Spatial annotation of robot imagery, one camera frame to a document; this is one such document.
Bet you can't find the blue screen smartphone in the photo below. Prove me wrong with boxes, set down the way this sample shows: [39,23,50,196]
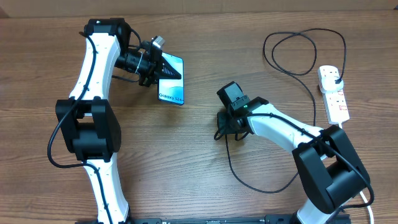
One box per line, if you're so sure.
[158,52,184,105]

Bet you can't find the black charging cable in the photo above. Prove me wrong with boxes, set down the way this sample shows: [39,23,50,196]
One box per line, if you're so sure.
[224,28,347,194]

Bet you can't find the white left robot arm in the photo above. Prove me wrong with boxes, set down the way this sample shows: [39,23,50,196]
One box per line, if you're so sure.
[47,17,184,223]

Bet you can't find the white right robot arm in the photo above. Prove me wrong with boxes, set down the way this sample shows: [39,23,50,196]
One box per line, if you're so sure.
[214,82,374,223]

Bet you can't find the white charger plug adapter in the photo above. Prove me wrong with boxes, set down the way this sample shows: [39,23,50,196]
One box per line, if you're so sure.
[319,77,344,94]

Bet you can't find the white power strip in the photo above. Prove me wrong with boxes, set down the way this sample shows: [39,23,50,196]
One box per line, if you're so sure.
[317,64,351,125]

